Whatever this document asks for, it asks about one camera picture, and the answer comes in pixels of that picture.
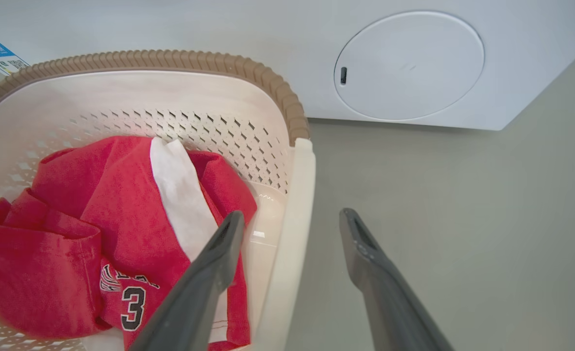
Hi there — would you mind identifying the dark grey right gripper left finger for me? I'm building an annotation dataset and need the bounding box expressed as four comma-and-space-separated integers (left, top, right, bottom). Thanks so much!
128, 210, 246, 351

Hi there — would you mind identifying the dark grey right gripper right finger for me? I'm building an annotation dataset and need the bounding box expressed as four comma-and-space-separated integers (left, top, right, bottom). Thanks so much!
339, 208, 455, 351

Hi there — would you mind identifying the red jersey number 3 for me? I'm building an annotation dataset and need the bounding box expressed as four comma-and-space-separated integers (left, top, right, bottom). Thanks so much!
0, 136, 258, 351

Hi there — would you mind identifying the white washing machine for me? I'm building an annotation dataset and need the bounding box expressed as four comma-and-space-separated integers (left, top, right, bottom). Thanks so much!
0, 0, 575, 131

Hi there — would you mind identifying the round white washing machine door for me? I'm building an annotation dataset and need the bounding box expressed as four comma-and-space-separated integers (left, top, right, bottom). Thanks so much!
334, 11, 485, 122

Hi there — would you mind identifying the white perforated laundry basket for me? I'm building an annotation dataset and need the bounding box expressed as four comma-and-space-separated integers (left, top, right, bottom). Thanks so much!
0, 49, 316, 351

